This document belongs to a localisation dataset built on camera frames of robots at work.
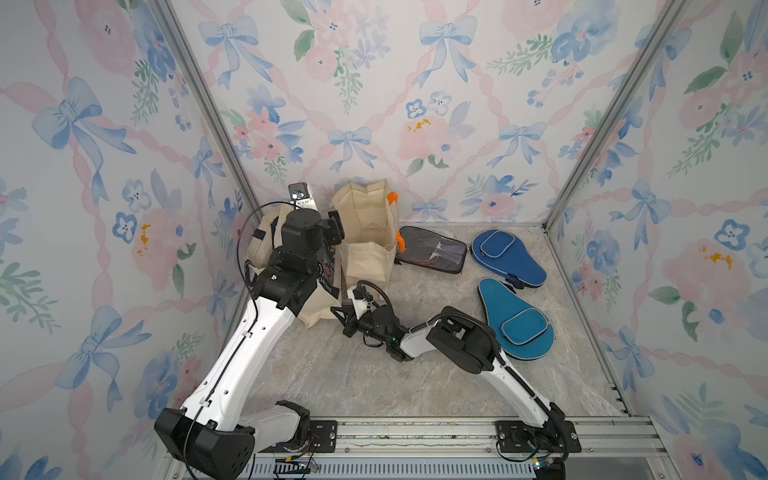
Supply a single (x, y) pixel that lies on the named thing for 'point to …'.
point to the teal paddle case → (524, 331)
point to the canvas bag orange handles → (371, 233)
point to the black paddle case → (431, 250)
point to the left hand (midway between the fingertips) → (322, 208)
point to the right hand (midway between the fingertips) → (329, 310)
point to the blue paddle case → (505, 255)
